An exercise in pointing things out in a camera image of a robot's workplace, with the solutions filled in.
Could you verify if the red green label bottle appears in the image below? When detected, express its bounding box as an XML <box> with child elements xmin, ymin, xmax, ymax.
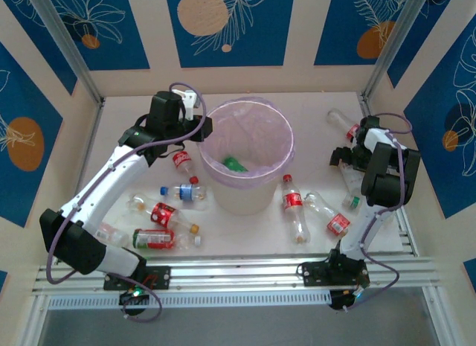
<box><xmin>132</xmin><ymin>228</ymin><xmax>204</xmax><ymax>251</ymax></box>

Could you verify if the green plastic bottle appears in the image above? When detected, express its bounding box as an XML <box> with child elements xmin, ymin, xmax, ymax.
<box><xmin>222</xmin><ymin>156</ymin><xmax>249</xmax><ymax>174</ymax></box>

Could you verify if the clear curvy red label bottle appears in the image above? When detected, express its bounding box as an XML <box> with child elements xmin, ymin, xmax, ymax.
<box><xmin>303</xmin><ymin>190</ymin><xmax>352</xmax><ymax>237</ymax></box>

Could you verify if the purple plastic bin liner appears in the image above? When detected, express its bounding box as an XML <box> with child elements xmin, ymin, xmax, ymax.
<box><xmin>196</xmin><ymin>95</ymin><xmax>296</xmax><ymax>187</ymax></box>

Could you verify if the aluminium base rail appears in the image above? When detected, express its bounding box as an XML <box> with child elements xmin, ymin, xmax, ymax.
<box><xmin>31</xmin><ymin>254</ymin><xmax>443</xmax><ymax>295</ymax></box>

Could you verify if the white slotted cable duct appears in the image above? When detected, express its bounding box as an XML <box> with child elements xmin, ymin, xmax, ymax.
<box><xmin>46</xmin><ymin>289</ymin><xmax>332</xmax><ymax>310</ymax></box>

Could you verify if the small red label cola bottle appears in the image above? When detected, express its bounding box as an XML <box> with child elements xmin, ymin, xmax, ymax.
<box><xmin>172</xmin><ymin>150</ymin><xmax>200</xmax><ymax>185</ymax></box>

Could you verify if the green cap clear bottle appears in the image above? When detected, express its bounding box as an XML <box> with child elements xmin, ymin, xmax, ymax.
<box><xmin>340</xmin><ymin>163</ymin><xmax>362</xmax><ymax>209</ymax></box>

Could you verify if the long neck red label bottle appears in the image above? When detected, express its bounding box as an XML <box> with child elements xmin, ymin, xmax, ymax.
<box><xmin>326</xmin><ymin>108</ymin><xmax>361</xmax><ymax>141</ymax></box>

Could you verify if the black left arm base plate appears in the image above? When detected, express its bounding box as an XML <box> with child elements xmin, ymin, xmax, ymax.
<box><xmin>103</xmin><ymin>266</ymin><xmax>172</xmax><ymax>291</ymax></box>

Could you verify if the orange cap red label bottle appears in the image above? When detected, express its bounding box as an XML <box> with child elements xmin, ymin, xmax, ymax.
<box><xmin>128</xmin><ymin>192</ymin><xmax>201</xmax><ymax>234</ymax></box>

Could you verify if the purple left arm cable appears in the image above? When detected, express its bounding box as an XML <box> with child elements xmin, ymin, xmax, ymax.
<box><xmin>46</xmin><ymin>81</ymin><xmax>208</xmax><ymax>323</ymax></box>

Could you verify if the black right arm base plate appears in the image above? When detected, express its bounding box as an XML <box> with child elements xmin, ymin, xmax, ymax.
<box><xmin>300</xmin><ymin>261</ymin><xmax>371</xmax><ymax>287</ymax></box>

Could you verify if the red cap cola bottle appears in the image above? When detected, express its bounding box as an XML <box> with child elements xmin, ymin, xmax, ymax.
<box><xmin>280</xmin><ymin>173</ymin><xmax>312</xmax><ymax>245</ymax></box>

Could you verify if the white round waste bin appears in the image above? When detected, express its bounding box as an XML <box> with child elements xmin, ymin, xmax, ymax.
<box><xmin>199</xmin><ymin>96</ymin><xmax>295</xmax><ymax>217</ymax></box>

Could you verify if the black controller board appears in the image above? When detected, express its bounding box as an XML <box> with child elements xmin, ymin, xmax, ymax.
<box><xmin>329</xmin><ymin>289</ymin><xmax>364</xmax><ymax>313</ymax></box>
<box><xmin>118</xmin><ymin>289</ymin><xmax>150</xmax><ymax>317</ymax></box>

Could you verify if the aluminium corner post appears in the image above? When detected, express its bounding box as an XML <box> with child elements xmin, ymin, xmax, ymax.
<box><xmin>28</xmin><ymin>0</ymin><xmax>105</xmax><ymax>105</ymax></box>
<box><xmin>360</xmin><ymin>0</ymin><xmax>436</xmax><ymax>97</ymax></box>

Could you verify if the blue label clear bottle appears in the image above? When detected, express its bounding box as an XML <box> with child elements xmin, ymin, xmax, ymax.
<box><xmin>159</xmin><ymin>182</ymin><xmax>208</xmax><ymax>202</ymax></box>

